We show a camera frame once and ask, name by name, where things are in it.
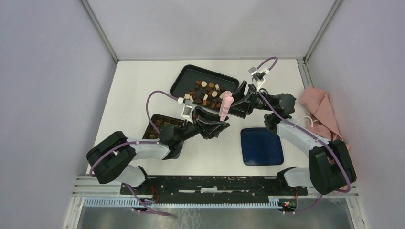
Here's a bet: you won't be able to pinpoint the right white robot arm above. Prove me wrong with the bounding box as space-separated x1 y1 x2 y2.
230 81 357 195

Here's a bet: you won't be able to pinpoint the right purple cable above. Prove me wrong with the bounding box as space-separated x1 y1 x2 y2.
256 57 352 214

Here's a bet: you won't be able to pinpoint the pink cloth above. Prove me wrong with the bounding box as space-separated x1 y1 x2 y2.
299 86 357 195

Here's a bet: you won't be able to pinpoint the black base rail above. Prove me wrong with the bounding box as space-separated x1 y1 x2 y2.
134 176 308 204

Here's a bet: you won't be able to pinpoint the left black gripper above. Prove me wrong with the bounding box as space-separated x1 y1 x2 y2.
176 105 230 144

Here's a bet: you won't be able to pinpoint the black chocolate tray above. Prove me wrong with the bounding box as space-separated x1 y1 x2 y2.
170 64 239 112

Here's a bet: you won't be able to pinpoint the blue box lid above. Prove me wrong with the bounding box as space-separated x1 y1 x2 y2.
240 127 284 166

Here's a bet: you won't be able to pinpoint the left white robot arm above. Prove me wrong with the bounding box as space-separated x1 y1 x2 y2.
86 107 230 195

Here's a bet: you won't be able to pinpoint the purple cable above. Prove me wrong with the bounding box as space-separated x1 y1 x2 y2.
256 57 352 214
89 91 180 177

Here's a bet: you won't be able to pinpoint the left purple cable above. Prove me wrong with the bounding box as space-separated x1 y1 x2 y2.
89 91 180 177

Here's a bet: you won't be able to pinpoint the pink tongs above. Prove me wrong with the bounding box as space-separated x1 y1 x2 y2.
219 91 234 122

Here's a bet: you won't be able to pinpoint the white cable duct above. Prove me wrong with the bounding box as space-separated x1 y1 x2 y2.
83 197 298 209

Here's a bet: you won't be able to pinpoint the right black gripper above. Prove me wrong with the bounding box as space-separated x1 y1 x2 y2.
220 81 274 119

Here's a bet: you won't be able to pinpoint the blue chocolate box with insert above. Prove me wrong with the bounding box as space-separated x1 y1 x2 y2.
136 114 184 160

